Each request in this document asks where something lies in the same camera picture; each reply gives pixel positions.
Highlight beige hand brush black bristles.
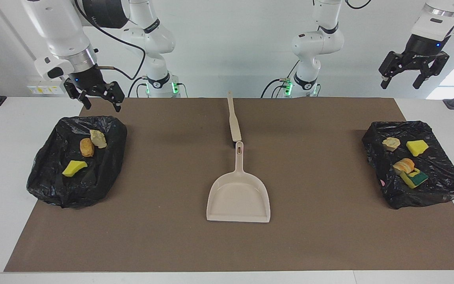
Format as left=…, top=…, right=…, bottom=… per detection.
left=227, top=92, right=242, bottom=148

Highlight arm gripper cable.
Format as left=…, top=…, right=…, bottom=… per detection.
left=75, top=0, right=147, bottom=81
left=345, top=0, right=372, bottom=10

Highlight small beige sponge chunk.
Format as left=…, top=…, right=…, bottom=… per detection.
left=393, top=158, right=415, bottom=175

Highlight brown bread-shaped sponge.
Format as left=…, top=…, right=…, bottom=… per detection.
left=80, top=138, right=95, bottom=157

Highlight black bag lined bin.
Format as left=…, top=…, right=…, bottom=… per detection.
left=26, top=115, right=128, bottom=209

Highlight yellow sponge piece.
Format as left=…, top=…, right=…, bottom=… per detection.
left=400, top=168, right=429, bottom=189
left=406, top=140, right=429, bottom=157
left=62, top=160, right=88, bottom=177

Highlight left arm gripper cable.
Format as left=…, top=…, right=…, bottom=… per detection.
left=345, top=0, right=372, bottom=10

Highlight black base cable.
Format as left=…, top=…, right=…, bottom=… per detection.
left=128, top=76, right=149, bottom=98
left=261, top=78, right=288, bottom=98

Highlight black bag bin pink spot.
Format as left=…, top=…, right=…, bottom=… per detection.
left=362, top=120, right=454, bottom=210

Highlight right arm gripper cable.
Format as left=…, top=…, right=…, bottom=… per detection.
left=75, top=0, right=147, bottom=81

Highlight white wall socket box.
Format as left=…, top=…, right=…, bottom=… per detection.
left=27, top=79, right=69, bottom=95

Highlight beige plastic dustpan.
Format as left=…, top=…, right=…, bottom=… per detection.
left=206, top=141, right=271, bottom=223

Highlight large beige sponge chunk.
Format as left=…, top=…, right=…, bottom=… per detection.
left=382, top=137, right=401, bottom=152

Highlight brown table mat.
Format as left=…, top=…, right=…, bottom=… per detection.
left=4, top=97, right=454, bottom=273

